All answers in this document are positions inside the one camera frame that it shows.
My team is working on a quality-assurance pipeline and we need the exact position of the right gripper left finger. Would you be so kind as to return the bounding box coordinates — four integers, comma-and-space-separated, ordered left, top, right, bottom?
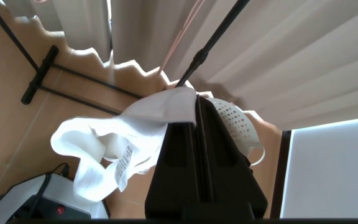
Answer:
144, 121, 203, 218

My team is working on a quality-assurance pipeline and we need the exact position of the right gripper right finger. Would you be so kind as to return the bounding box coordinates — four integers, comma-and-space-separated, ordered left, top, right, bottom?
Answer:
196, 95, 269, 218

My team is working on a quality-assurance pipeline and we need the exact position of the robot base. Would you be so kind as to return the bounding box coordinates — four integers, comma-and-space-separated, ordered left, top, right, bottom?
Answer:
0, 162, 110, 220

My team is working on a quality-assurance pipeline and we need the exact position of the pink clothes hanger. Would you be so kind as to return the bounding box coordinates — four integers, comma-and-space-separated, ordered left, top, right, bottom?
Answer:
157, 0, 206, 76

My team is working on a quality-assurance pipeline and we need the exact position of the white printed t-shirt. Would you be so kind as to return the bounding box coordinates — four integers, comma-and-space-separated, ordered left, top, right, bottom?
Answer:
50, 86, 198, 203

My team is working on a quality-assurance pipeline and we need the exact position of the white laundry basket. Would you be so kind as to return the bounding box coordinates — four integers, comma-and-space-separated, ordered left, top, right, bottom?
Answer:
209, 97, 267, 167

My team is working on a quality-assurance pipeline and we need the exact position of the white curtain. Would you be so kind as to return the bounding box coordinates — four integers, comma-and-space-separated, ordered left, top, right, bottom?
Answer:
3, 0, 358, 132

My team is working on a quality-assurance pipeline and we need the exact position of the black clothes rack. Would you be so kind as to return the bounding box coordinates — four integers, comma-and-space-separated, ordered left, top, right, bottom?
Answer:
0, 0, 252, 116

